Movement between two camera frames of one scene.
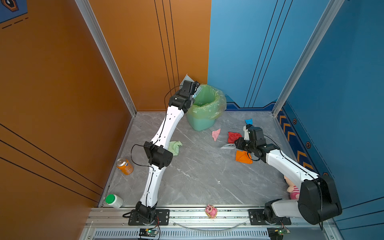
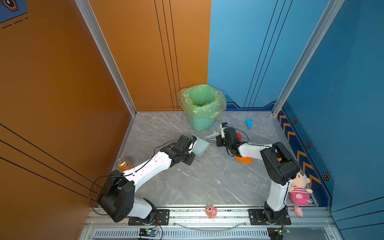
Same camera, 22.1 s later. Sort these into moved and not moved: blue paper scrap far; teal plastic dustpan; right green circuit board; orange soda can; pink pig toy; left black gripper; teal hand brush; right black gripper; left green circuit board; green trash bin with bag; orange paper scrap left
Moved: teal plastic dustpan; left black gripper; teal hand brush; right black gripper
Not moved: blue paper scrap far; orange paper scrap left; orange soda can; right green circuit board; left green circuit board; green trash bin with bag; pink pig toy
